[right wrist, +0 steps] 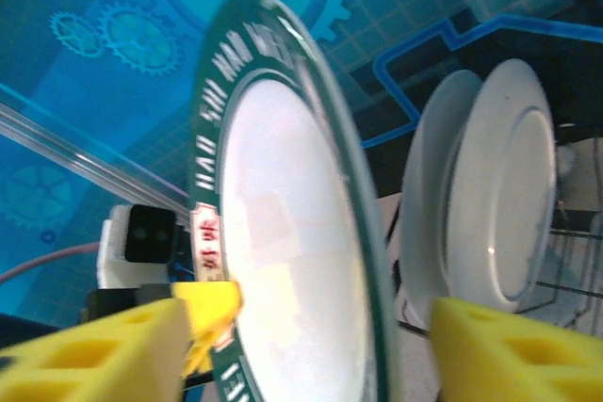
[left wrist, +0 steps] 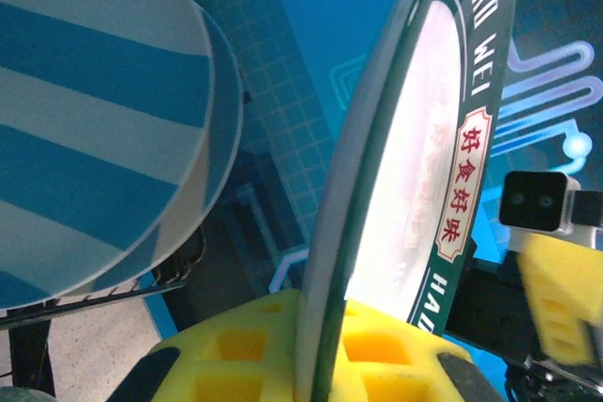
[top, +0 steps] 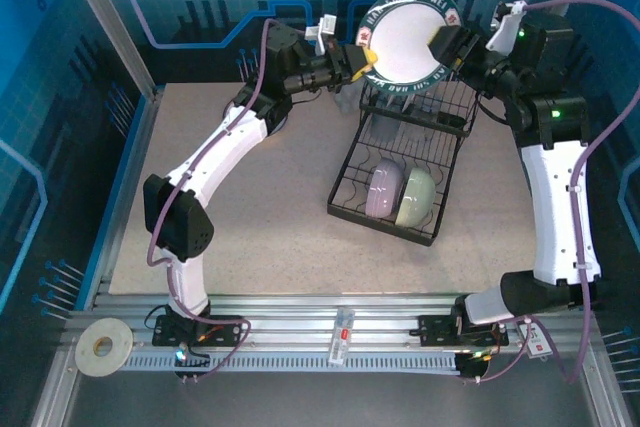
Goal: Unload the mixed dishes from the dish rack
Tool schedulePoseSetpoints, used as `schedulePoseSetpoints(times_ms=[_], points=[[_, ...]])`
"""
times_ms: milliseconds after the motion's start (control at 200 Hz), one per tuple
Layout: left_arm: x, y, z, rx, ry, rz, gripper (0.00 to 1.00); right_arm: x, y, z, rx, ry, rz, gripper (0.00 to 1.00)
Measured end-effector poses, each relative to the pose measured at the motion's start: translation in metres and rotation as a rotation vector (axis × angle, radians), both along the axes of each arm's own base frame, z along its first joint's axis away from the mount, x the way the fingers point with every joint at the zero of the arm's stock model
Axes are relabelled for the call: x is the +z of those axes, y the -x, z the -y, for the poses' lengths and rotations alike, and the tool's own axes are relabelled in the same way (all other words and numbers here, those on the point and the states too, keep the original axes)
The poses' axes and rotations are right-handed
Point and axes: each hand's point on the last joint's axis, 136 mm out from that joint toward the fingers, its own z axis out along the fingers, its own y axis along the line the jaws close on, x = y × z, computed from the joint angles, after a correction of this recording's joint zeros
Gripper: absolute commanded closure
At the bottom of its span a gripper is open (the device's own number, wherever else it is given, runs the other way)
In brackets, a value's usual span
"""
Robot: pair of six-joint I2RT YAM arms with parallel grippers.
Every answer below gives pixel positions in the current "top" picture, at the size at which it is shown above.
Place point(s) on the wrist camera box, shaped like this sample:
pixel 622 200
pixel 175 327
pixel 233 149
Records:
pixel 327 27
pixel 507 29

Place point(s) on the aluminium frame rail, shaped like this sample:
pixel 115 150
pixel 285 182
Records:
pixel 290 327

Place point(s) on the white tag card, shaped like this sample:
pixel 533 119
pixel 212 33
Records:
pixel 537 342

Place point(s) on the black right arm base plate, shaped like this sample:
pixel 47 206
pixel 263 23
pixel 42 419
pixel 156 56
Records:
pixel 435 331

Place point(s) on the black controller board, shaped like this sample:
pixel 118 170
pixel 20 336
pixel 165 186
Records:
pixel 200 359
pixel 475 369

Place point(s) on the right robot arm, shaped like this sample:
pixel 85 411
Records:
pixel 555 207

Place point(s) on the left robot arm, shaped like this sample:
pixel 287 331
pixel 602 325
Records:
pixel 220 147

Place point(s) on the purple ceramic bowl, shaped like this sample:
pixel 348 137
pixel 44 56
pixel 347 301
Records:
pixel 382 189

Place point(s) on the white tape roll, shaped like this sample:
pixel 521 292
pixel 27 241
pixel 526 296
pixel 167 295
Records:
pixel 120 347

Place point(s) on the pale green ceramic bowl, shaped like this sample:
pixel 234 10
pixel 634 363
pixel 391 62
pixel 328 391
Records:
pixel 415 197

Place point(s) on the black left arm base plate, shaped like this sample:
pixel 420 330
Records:
pixel 232 337

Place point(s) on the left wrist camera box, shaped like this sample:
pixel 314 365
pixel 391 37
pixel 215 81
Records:
pixel 327 27

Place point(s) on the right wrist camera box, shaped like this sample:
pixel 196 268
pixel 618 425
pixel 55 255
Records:
pixel 507 29

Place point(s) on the green rimmed lettered plate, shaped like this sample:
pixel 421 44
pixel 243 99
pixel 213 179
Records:
pixel 405 37

